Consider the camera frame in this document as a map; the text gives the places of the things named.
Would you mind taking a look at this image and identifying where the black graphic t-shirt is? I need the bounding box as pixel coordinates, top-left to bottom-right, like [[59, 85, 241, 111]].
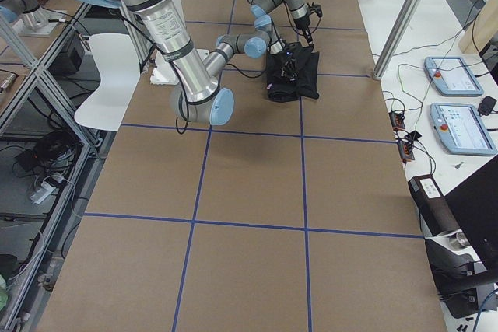
[[266, 42, 320, 103]]

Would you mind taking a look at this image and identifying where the upper teach pendant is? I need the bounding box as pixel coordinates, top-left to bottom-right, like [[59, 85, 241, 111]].
[[424, 57, 484, 97]]

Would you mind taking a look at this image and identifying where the black monitor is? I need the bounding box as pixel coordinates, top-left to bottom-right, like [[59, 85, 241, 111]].
[[445, 157, 498, 269]]

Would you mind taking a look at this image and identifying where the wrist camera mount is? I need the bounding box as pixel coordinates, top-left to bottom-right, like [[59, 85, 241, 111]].
[[307, 2, 323, 18]]

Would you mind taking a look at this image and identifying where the teach pendant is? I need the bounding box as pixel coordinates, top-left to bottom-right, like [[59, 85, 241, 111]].
[[424, 57, 484, 97], [430, 103, 497, 156]]

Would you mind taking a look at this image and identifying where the aluminium frame post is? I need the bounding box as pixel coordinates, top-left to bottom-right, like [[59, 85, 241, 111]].
[[372, 0, 421, 80]]

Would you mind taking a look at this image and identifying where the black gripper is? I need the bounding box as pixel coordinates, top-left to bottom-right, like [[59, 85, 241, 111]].
[[278, 51, 297, 80], [293, 16, 314, 47]]

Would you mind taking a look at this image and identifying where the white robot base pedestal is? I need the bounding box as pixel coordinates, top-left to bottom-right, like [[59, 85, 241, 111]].
[[149, 47, 211, 86]]

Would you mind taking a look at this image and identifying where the white chair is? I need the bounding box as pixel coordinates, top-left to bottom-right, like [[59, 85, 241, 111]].
[[74, 33, 141, 131]]

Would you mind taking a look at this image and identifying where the lower teach pendant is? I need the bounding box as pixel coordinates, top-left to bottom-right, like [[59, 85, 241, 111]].
[[430, 103, 497, 156]]

